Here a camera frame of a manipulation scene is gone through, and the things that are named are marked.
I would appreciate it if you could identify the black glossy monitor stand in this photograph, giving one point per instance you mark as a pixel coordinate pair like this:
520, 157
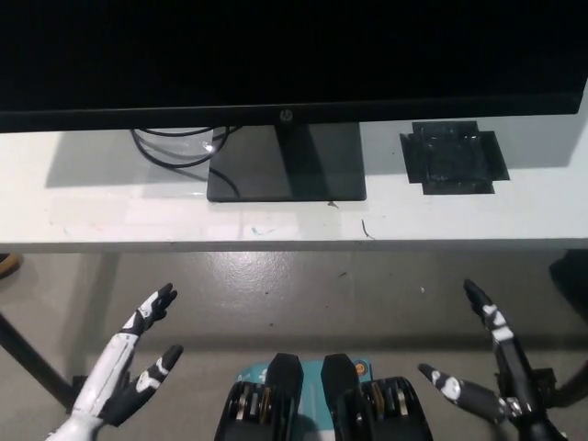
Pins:
285, 184

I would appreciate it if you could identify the black right robot torso block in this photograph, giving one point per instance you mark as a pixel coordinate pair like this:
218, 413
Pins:
342, 381

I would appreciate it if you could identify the black left robot torso block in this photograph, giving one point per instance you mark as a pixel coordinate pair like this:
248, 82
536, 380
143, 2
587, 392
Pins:
282, 381

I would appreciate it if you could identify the black robot torso block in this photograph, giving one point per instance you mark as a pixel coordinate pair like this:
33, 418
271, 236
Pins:
342, 381
282, 381

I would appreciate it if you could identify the black slanted table leg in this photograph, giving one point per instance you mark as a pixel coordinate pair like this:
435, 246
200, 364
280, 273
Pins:
27, 353

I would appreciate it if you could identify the black HP monitor screen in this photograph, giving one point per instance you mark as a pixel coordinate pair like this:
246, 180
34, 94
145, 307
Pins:
294, 55

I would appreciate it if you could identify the black curved table leg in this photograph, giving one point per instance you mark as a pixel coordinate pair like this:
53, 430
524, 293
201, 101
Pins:
574, 388

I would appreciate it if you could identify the brown tan shoe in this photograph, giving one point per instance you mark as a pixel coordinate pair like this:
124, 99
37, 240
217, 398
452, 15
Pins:
9, 265

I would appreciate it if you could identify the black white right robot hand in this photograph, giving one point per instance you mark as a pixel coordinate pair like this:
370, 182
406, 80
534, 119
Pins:
510, 363

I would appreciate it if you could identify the black bulky floor object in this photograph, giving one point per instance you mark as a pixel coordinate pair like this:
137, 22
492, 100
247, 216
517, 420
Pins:
572, 280

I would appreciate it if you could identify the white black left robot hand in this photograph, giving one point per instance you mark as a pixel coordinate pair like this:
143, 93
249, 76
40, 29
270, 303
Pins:
103, 372

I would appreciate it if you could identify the black tape patch on tabletop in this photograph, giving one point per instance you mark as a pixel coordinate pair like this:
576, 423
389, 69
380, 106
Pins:
452, 161

